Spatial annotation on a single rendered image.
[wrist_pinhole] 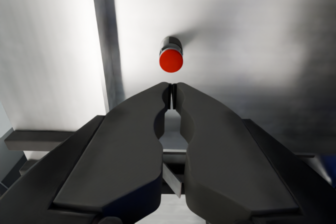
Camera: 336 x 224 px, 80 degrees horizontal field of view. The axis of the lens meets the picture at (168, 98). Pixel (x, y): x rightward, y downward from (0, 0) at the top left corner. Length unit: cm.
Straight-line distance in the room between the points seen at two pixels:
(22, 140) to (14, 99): 5
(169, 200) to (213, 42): 27
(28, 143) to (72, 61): 13
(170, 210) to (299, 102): 27
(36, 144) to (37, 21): 15
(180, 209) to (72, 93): 27
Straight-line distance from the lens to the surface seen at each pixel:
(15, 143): 32
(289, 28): 24
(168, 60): 17
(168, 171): 27
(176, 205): 40
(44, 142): 30
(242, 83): 25
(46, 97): 28
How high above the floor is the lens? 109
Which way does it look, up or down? 60 degrees down
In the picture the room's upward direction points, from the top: 179 degrees counter-clockwise
